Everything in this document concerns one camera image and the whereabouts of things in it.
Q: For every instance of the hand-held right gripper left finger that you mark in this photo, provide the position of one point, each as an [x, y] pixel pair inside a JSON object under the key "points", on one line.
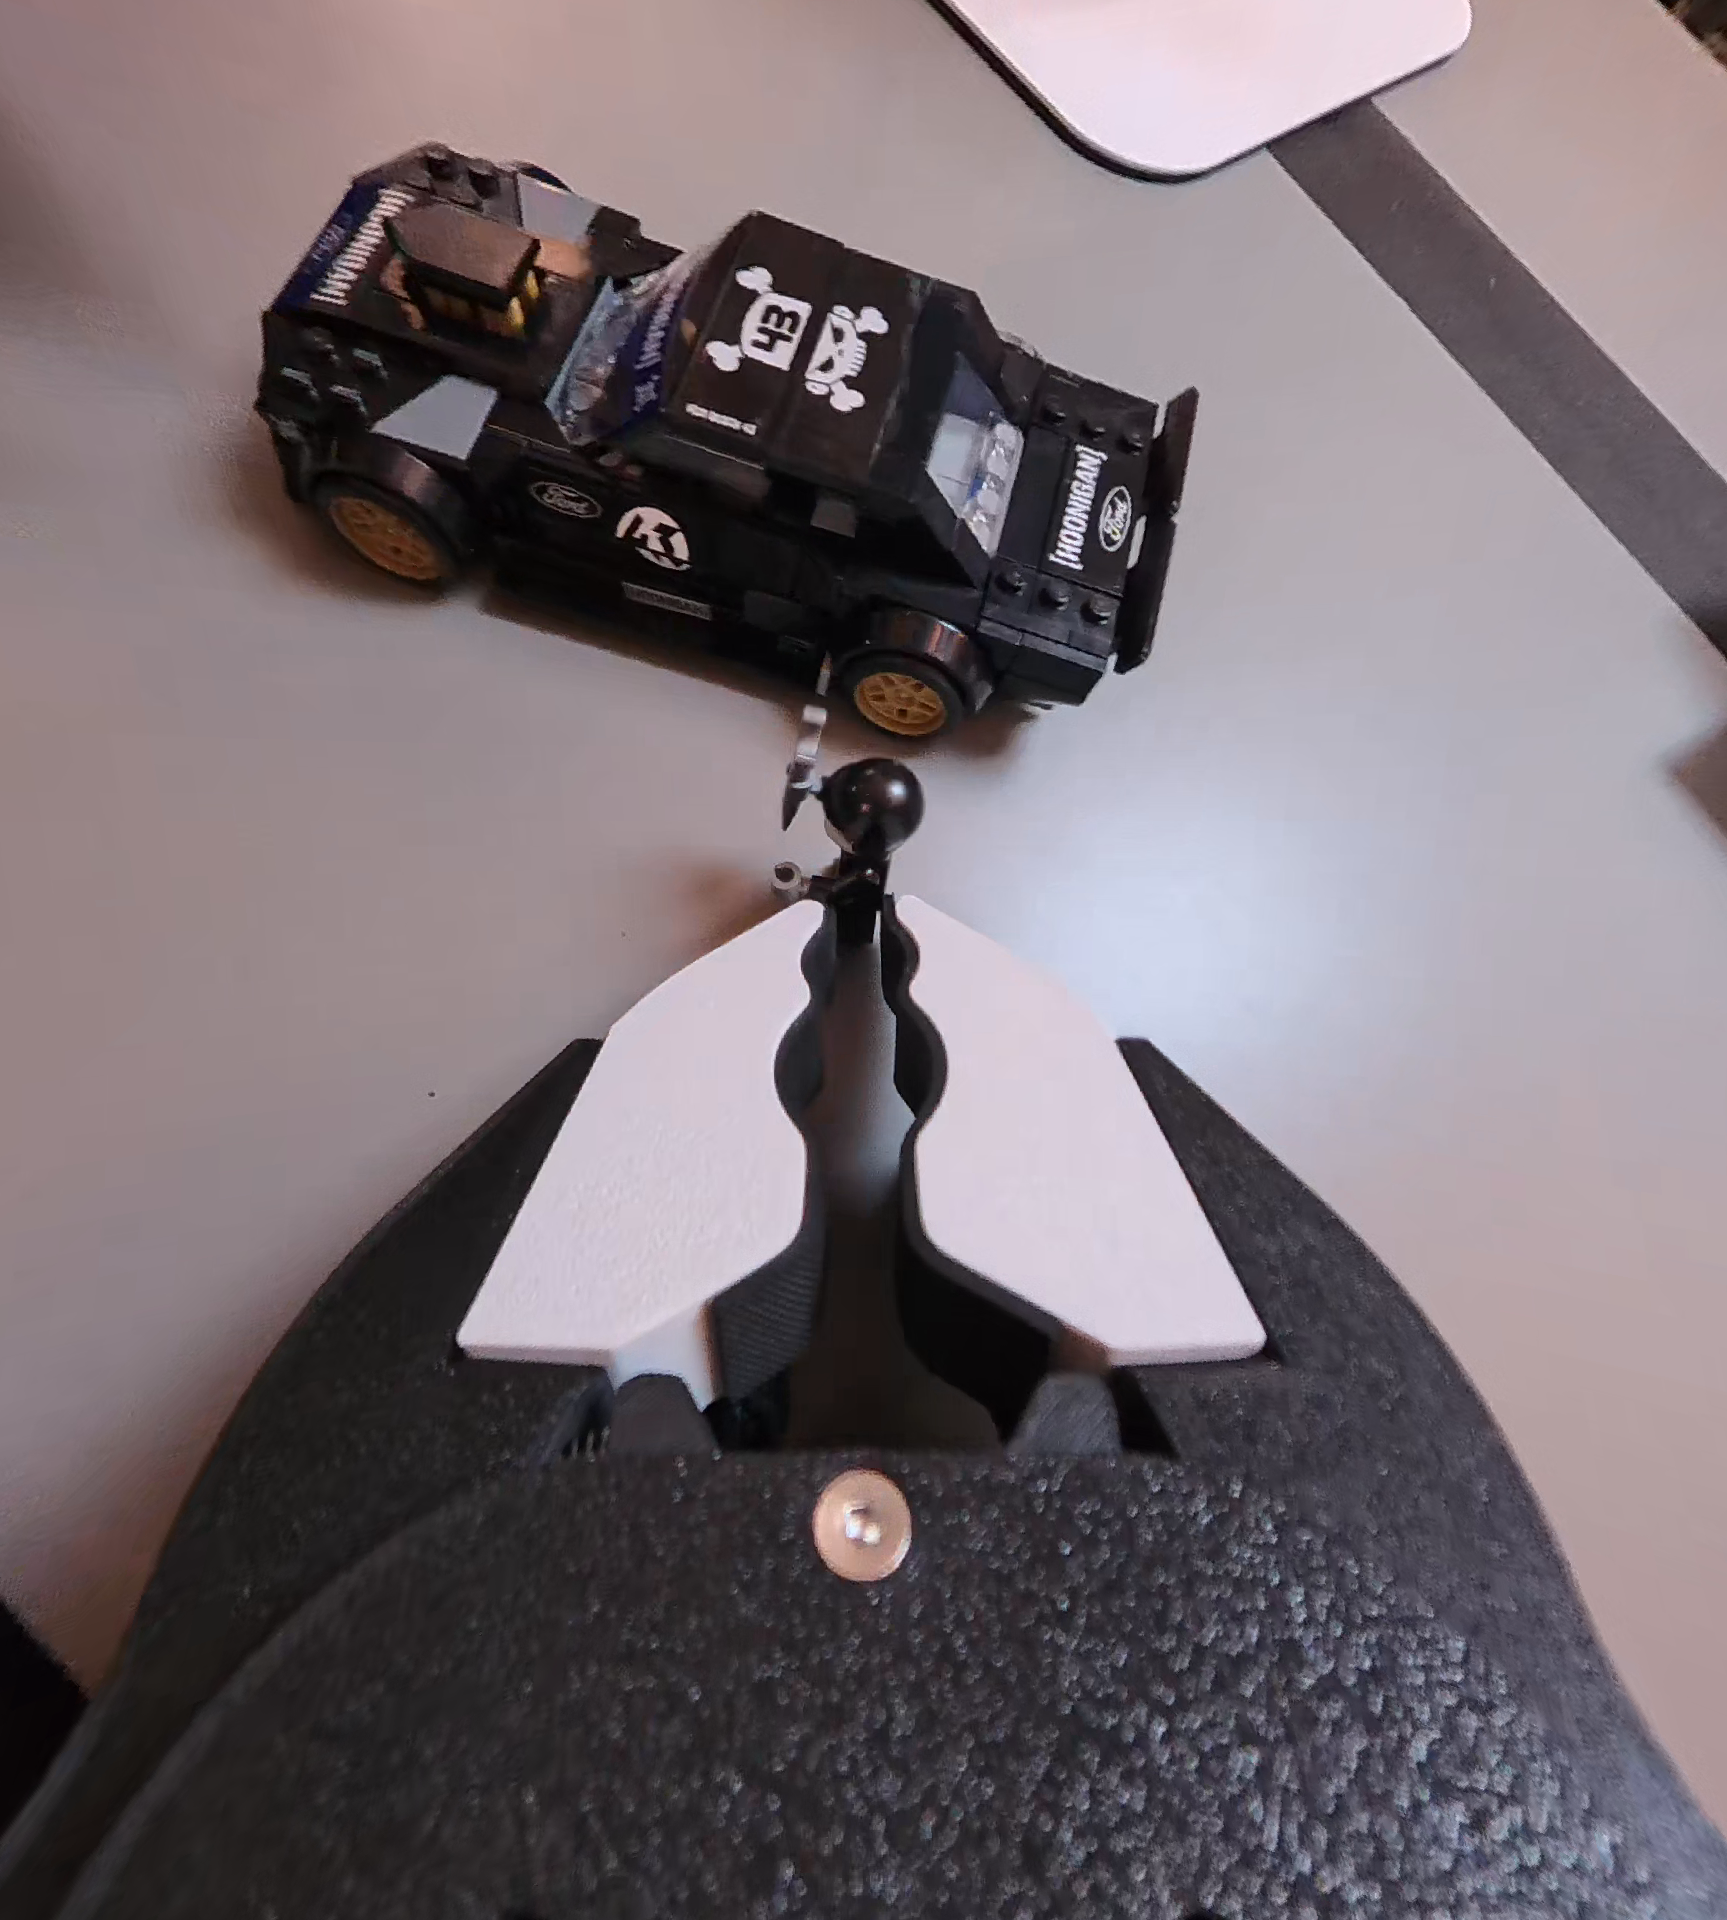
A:
{"points": [[639, 1200]]}

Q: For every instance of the black lego car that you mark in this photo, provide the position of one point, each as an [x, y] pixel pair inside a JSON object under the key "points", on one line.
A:
{"points": [[775, 451]]}

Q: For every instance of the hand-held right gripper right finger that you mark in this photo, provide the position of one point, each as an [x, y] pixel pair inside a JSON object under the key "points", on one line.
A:
{"points": [[1090, 1200]]}

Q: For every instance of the small black lego piece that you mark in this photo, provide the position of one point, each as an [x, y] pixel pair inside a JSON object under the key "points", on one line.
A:
{"points": [[870, 802]]}

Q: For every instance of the white booklet stand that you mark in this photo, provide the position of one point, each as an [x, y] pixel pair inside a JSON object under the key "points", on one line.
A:
{"points": [[1194, 76]]}

